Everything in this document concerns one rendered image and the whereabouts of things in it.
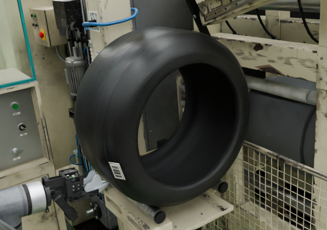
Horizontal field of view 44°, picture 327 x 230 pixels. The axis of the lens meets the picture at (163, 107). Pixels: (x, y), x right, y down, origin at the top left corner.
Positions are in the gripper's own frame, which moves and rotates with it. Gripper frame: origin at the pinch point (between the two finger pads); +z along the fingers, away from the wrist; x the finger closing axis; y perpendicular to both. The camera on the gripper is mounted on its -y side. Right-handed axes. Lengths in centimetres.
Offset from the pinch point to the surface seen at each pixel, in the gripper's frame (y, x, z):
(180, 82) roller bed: 21, 39, 58
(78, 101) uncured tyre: 26.1, 10.5, -3.8
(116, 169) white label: 10.2, -11.0, -1.3
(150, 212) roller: -10.5, -6.8, 13.1
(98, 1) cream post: 57, 27, 12
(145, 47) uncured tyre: 44.8, -6.9, 10.8
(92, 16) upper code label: 52, 34, 13
